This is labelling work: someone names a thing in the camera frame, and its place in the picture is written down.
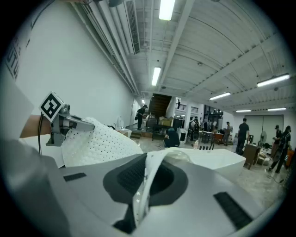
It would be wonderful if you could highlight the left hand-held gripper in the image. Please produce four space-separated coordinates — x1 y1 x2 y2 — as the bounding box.
38 91 96 147

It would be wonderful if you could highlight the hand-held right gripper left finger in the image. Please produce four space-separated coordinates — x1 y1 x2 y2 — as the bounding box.
59 152 148 237

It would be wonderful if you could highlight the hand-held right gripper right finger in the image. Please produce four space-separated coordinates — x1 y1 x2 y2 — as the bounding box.
148 156 265 237

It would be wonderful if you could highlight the white dotted bath mat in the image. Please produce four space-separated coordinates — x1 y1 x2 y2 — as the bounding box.
62 116 193 229

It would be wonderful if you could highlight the person's left forearm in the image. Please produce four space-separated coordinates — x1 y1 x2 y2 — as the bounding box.
20 114 52 139

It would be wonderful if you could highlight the white bathtub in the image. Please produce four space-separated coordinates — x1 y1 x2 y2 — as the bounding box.
185 149 246 178

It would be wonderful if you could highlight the person's white printed t-shirt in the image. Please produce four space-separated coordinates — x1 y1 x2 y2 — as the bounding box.
0 34 35 142

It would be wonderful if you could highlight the brown wooden cabinet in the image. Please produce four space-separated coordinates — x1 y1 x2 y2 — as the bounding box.
243 143 262 170

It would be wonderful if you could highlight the brown wooden staircase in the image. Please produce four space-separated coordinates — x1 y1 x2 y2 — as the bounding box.
148 93 173 117

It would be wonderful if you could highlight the open cardboard boxes stack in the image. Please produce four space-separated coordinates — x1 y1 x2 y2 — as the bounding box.
158 116 174 126

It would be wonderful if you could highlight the white ceiling pipe run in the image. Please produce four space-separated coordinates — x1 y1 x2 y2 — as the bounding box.
70 0 141 95

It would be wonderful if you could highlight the standing fan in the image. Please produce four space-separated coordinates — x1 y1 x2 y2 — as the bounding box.
259 131 268 149

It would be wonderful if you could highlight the white ceiling vent grille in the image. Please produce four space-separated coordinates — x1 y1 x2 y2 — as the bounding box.
124 0 141 55

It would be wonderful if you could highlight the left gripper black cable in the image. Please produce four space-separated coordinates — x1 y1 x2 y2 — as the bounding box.
37 112 44 155

